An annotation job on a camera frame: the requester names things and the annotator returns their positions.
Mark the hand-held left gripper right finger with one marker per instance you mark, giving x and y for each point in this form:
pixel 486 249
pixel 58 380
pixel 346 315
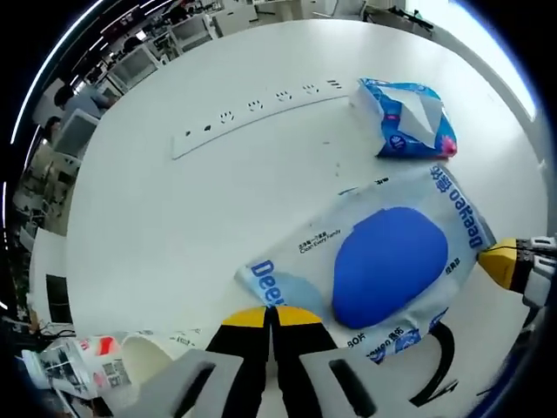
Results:
pixel 300 339

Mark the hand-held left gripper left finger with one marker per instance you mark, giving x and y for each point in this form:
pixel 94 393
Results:
pixel 243 344

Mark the white paper cup item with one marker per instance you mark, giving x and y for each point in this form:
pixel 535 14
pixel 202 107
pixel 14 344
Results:
pixel 143 361

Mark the clear water bottle item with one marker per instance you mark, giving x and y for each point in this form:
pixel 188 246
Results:
pixel 100 348

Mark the blue tissue pack item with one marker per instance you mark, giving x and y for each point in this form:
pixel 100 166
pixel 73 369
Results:
pixel 400 139

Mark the white tabletop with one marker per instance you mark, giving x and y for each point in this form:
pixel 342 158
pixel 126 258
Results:
pixel 196 217

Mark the white framed dark panel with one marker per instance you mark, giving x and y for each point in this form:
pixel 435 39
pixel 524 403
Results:
pixel 43 252

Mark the long white power strip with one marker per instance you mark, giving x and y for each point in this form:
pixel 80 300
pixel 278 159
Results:
pixel 270 114

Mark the white office chair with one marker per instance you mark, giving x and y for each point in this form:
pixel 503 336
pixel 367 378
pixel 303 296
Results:
pixel 78 135
pixel 191 37
pixel 132 67

